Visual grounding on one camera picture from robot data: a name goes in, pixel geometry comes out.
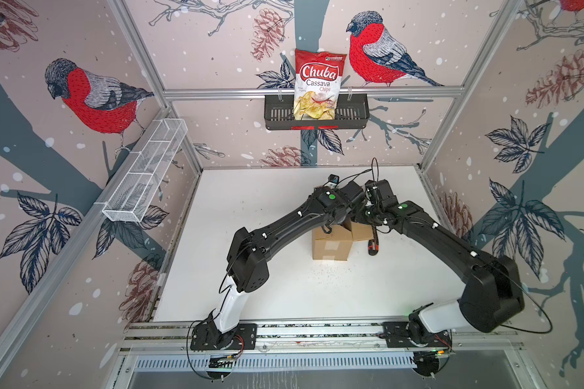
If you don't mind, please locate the black wire wall basket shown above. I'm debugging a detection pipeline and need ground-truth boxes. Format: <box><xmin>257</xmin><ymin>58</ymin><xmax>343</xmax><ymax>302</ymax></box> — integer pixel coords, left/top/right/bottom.
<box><xmin>264</xmin><ymin>92</ymin><xmax>370</xmax><ymax>131</ymax></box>

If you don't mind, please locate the red black utility knife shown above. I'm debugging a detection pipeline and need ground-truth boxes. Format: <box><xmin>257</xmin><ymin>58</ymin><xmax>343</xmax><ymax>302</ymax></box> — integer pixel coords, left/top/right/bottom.
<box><xmin>368</xmin><ymin>226</ymin><xmax>380</xmax><ymax>256</ymax></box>

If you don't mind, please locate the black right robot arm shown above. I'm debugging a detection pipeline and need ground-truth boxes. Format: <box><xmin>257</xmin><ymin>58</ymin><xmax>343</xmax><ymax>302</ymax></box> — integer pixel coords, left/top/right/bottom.
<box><xmin>360</xmin><ymin>180</ymin><xmax>525</xmax><ymax>343</ymax></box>

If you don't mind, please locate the white wire mesh shelf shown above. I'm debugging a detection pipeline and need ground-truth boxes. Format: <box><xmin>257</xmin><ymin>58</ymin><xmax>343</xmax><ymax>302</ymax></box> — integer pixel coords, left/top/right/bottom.
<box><xmin>102</xmin><ymin>118</ymin><xmax>188</xmax><ymax>223</ymax></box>

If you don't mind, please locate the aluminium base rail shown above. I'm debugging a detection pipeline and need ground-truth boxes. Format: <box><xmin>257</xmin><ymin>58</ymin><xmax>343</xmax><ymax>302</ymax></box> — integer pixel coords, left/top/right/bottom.
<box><xmin>118</xmin><ymin>317</ymin><xmax>525</xmax><ymax>355</ymax></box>

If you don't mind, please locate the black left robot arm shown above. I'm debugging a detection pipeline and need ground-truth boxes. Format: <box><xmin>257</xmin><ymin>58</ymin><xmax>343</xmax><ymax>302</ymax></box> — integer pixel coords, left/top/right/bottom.
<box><xmin>208</xmin><ymin>182</ymin><xmax>366</xmax><ymax>336</ymax></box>

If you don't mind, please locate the aluminium frame crossbar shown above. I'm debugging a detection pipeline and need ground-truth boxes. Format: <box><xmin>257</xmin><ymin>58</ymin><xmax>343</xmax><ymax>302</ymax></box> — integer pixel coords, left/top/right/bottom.
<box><xmin>162</xmin><ymin>86</ymin><xmax>466</xmax><ymax>101</ymax></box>

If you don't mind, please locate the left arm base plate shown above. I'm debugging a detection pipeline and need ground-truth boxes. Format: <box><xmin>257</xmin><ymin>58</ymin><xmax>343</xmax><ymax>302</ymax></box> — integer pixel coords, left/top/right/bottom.
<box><xmin>190</xmin><ymin>321</ymin><xmax>257</xmax><ymax>351</ymax></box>

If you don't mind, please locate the brown cardboard express box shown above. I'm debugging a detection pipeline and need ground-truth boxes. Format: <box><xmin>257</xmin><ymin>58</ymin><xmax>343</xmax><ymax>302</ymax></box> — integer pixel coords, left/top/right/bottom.
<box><xmin>311</xmin><ymin>218</ymin><xmax>373</xmax><ymax>261</ymax></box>

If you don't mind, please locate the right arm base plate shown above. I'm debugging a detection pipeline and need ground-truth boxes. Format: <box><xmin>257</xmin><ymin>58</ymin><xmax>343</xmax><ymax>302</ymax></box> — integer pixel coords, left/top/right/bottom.
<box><xmin>380</xmin><ymin>322</ymin><xmax>452</xmax><ymax>348</ymax></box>

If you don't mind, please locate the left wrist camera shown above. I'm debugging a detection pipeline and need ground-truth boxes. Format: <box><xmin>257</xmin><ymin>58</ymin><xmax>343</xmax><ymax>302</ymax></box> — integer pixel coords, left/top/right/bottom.
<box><xmin>325</xmin><ymin>174</ymin><xmax>340</xmax><ymax>189</ymax></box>

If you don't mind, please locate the Chuba cassava chips bag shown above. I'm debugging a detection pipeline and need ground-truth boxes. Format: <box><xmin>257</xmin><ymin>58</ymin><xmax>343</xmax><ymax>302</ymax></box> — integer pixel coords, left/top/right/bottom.
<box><xmin>293</xmin><ymin>50</ymin><xmax>347</xmax><ymax>120</ymax></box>

